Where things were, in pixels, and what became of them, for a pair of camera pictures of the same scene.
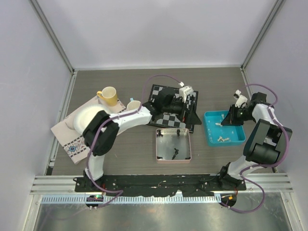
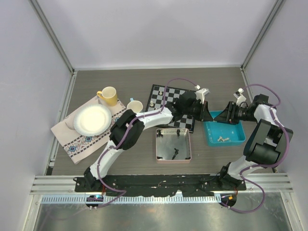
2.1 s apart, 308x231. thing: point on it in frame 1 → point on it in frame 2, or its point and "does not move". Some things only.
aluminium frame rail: (53, 35) does not move
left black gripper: (190, 116) → (204, 115)
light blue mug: (133, 105) does not move
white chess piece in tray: (220, 138) does not move
